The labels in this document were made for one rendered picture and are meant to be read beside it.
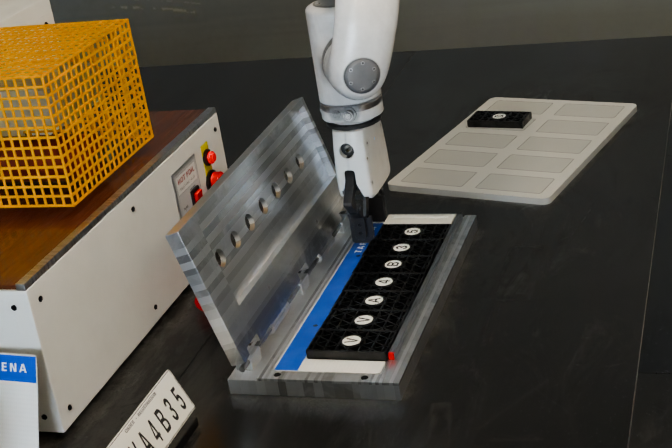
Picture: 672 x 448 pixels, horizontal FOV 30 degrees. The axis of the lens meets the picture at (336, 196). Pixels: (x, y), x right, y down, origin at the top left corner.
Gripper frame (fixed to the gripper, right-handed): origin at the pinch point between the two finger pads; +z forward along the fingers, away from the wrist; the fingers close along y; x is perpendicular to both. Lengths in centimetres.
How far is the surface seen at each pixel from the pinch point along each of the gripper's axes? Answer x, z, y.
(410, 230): -6.2, 0.9, -1.4
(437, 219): -9.1, 1.1, 2.5
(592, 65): -22, 4, 77
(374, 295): -6.2, 0.9, -20.0
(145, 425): 10, 0, -52
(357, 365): -8.1, 2.1, -34.6
